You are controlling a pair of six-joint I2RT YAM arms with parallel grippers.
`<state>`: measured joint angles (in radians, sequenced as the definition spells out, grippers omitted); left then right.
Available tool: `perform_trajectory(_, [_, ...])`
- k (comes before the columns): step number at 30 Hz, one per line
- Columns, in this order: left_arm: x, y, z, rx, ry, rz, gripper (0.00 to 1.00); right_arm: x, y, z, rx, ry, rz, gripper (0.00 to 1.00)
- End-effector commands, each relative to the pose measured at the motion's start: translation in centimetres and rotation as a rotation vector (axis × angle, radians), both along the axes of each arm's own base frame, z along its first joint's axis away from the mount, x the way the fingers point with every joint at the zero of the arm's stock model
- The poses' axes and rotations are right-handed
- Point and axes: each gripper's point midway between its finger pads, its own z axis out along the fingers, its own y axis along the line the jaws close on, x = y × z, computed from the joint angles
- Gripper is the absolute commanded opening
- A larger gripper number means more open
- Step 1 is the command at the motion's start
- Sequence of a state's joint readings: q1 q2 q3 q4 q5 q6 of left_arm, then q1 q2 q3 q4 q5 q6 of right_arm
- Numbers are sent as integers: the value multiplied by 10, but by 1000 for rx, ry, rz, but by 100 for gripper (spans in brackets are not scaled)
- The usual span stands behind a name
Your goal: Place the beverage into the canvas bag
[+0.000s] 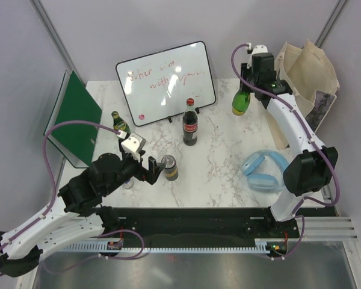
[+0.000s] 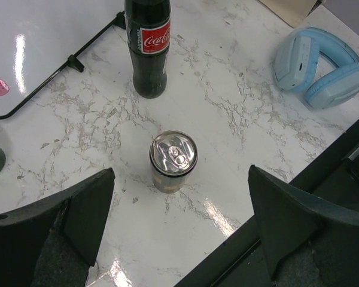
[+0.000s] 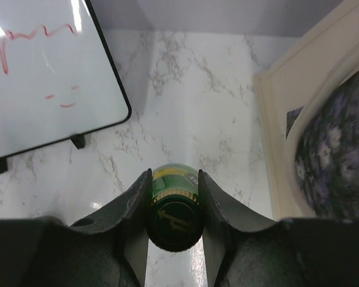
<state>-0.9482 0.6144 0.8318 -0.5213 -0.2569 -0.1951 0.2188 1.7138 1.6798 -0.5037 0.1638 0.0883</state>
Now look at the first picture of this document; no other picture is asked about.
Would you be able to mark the whiteboard with red writing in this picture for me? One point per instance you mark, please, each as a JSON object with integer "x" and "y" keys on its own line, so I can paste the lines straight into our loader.
{"x": 157, "y": 86}

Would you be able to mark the beige canvas tote bag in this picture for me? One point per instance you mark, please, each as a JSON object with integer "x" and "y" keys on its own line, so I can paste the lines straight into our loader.
{"x": 312, "y": 77}

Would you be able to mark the green binder folder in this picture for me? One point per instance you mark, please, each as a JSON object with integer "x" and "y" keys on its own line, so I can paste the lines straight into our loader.
{"x": 76, "y": 142}

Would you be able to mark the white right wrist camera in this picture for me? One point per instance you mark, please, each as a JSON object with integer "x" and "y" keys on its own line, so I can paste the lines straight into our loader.
{"x": 258, "y": 49}

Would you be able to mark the green bottle far left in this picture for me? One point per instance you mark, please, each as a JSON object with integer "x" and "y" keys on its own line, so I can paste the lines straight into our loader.
{"x": 119, "y": 123}

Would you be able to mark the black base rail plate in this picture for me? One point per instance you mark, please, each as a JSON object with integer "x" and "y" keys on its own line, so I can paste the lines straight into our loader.
{"x": 198, "y": 226}

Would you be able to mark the green bottle yellow label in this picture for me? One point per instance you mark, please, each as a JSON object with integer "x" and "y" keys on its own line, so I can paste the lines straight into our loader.
{"x": 240, "y": 103}

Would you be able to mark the aluminium extrusion rail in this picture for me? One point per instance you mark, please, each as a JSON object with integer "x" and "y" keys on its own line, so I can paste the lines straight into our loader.
{"x": 329, "y": 229}

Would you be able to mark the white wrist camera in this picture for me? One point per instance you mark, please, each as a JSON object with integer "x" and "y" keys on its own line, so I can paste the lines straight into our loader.
{"x": 258, "y": 49}
{"x": 132, "y": 144}

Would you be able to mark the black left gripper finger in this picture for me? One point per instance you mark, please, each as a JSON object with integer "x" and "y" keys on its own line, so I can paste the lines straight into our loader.
{"x": 151, "y": 178}
{"x": 153, "y": 167}

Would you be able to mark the dark beverage can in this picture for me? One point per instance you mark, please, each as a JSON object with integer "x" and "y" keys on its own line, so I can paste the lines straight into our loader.
{"x": 170, "y": 167}

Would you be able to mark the cola glass bottle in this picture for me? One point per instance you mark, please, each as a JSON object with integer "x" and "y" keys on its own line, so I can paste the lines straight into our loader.
{"x": 190, "y": 123}

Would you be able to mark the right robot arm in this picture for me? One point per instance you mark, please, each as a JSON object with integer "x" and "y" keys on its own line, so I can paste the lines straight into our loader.
{"x": 313, "y": 166}

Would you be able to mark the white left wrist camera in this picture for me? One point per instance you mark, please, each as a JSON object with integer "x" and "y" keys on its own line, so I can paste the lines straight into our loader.
{"x": 132, "y": 144}

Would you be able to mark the light blue headphones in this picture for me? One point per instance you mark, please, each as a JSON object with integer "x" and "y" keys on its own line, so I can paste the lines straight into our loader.
{"x": 262, "y": 182}

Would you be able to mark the white slotted cable duct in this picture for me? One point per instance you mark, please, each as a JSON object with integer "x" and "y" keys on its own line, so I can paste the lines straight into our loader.
{"x": 108, "y": 246}

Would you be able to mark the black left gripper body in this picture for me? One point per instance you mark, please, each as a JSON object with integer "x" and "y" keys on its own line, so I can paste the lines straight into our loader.
{"x": 131, "y": 168}

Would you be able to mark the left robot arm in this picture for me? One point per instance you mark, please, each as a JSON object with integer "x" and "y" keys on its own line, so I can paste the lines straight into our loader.
{"x": 75, "y": 213}

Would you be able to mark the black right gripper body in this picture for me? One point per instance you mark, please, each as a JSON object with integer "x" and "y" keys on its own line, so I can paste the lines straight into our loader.
{"x": 253, "y": 79}

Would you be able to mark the small white blue can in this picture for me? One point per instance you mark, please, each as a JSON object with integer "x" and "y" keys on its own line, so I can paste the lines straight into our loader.
{"x": 128, "y": 184}

